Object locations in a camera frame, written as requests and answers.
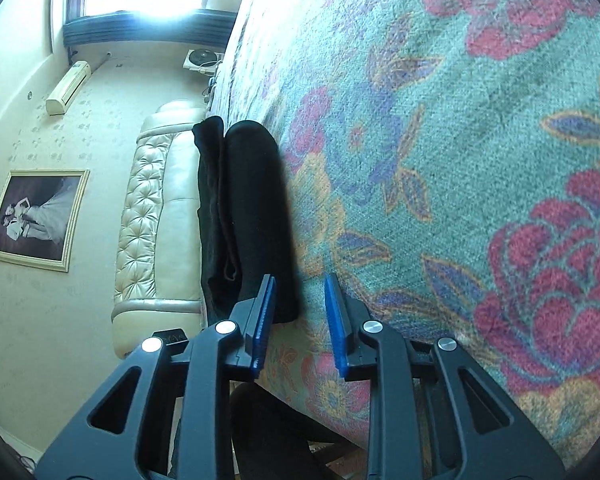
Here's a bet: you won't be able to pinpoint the cream tufted headboard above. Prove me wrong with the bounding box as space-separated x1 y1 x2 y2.
111 100 217 361

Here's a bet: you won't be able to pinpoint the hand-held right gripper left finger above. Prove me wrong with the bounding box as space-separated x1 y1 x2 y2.
35 274 278 480

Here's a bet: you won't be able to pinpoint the framed photograph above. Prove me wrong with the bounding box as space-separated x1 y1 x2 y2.
0 169 91 274

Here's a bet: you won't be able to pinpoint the cream wall air conditioner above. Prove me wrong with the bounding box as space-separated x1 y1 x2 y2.
46 60 92 116

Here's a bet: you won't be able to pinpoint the black pants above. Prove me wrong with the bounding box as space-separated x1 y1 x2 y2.
191 116 302 324

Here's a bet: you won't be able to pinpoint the white nightstand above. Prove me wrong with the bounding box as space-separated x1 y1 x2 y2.
182 48 226 74

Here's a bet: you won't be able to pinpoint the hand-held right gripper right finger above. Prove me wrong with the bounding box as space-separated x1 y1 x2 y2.
324 273 569 480

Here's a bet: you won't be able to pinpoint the dark blue curtain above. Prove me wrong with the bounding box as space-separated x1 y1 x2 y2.
62 9 238 48

